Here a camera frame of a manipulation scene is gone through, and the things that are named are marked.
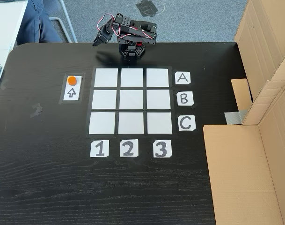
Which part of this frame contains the white nine-square grid sheet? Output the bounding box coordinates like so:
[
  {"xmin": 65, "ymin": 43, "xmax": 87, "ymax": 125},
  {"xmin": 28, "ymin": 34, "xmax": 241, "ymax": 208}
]
[{"xmin": 87, "ymin": 66, "xmax": 178, "ymax": 136}]

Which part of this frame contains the black floor tape patch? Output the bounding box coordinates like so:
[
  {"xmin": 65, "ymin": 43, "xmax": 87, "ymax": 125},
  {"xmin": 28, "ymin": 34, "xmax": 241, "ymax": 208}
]
[{"xmin": 135, "ymin": 0, "xmax": 165, "ymax": 18}]

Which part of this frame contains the white arrow paper sheet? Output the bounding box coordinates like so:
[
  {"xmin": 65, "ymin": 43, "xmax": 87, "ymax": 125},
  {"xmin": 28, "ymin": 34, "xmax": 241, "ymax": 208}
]
[{"xmin": 59, "ymin": 72, "xmax": 86, "ymax": 105}]

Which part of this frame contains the person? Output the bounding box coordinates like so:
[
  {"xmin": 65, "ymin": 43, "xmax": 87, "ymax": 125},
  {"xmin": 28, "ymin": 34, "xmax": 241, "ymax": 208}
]
[{"xmin": 15, "ymin": 0, "xmax": 63, "ymax": 46}]

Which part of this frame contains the paper label letter A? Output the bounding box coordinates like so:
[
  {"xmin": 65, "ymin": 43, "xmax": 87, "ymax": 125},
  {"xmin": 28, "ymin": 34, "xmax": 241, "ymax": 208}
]
[{"xmin": 174, "ymin": 71, "xmax": 192, "ymax": 85}]

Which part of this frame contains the white table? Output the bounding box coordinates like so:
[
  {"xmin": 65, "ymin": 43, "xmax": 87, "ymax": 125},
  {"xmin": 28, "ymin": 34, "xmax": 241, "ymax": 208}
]
[{"xmin": 0, "ymin": 0, "xmax": 29, "ymax": 67}]

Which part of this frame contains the paper label letter B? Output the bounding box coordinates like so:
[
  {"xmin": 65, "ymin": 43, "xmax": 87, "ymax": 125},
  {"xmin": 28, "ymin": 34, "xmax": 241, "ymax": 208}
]
[{"xmin": 176, "ymin": 91, "xmax": 194, "ymax": 106}]

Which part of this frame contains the paper label number 1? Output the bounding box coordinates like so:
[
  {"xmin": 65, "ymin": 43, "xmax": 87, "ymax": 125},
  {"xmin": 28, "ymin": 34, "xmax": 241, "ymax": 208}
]
[{"xmin": 90, "ymin": 140, "xmax": 110, "ymax": 158}]

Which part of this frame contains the paper label number 2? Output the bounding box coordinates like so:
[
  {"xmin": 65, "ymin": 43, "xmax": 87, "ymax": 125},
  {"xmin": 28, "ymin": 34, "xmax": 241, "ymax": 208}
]
[{"xmin": 119, "ymin": 139, "xmax": 139, "ymax": 158}]

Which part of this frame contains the paper label letter C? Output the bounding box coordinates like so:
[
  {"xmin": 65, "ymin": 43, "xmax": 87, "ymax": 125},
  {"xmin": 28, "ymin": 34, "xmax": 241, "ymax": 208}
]
[{"xmin": 177, "ymin": 115, "xmax": 196, "ymax": 132}]

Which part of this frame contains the paper label number 3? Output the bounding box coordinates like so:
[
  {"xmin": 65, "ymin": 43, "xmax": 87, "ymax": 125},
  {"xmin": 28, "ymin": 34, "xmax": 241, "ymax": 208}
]
[{"xmin": 153, "ymin": 140, "xmax": 173, "ymax": 158}]

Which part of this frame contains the small brown cardboard flap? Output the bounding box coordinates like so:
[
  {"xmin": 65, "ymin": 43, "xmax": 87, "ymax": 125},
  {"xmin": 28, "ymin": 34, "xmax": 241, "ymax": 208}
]
[{"xmin": 230, "ymin": 78, "xmax": 254, "ymax": 111}]

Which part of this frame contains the tall brown cardboard box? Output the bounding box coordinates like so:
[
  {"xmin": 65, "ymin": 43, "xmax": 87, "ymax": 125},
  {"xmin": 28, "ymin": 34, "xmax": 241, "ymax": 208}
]
[{"xmin": 233, "ymin": 0, "xmax": 285, "ymax": 104}]

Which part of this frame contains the open brown cardboard box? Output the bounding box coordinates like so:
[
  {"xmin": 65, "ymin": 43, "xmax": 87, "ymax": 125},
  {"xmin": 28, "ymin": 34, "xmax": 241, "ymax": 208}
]
[{"xmin": 203, "ymin": 79, "xmax": 285, "ymax": 225}]

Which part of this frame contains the white metal chair frame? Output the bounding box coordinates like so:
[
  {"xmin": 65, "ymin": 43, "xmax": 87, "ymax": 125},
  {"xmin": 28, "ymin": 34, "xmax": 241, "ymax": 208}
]
[{"xmin": 47, "ymin": 0, "xmax": 78, "ymax": 43}]

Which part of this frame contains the grey duct tape strip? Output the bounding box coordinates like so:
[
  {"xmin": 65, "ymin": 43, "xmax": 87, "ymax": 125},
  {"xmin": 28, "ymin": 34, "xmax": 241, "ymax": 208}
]
[{"xmin": 224, "ymin": 109, "xmax": 248, "ymax": 125}]

